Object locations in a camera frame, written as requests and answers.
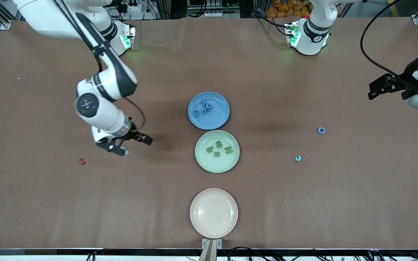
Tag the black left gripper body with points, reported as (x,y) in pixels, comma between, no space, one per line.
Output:
(408,85)

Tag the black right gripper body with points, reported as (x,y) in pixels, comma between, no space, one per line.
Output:
(133,134)

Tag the blue foam letter g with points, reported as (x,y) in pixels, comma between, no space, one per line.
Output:
(197,114)

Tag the green foam letter q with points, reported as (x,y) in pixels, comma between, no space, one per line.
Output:
(207,149)

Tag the blue foam letter m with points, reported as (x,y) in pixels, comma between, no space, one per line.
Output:
(204,111)

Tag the blue foam letter x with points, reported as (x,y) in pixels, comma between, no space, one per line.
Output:
(204,101)

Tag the green foam letter n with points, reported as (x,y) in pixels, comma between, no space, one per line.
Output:
(214,153)
(229,150)

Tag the blue foam letter c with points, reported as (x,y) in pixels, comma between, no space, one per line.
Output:
(210,107)

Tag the green foam letter B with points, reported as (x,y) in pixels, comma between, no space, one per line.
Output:
(219,144)

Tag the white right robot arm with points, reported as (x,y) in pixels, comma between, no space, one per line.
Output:
(100,105)

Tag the red foam letter I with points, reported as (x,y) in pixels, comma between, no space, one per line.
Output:
(81,161)

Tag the brown table cover sheet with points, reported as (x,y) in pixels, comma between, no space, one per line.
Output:
(122,203)

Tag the blue foam letter o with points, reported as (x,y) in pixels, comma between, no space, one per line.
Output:
(319,130)

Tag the blue plate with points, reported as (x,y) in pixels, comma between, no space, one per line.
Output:
(218,117)

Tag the green plate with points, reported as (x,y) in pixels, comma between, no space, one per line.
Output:
(217,165)

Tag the cyan foam letter c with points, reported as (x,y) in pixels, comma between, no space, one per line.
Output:
(300,158)

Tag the beige plate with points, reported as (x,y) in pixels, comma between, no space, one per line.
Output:
(213,213)

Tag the bag of orange objects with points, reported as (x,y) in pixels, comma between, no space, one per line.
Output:
(285,9)

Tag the white power strip with plugs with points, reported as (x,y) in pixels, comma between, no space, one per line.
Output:
(134,6)

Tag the long white power strip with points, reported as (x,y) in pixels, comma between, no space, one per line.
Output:
(214,15)

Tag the metal mount bracket plate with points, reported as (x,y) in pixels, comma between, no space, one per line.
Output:
(219,244)

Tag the beige mount post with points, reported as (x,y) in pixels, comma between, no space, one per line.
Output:
(209,253)

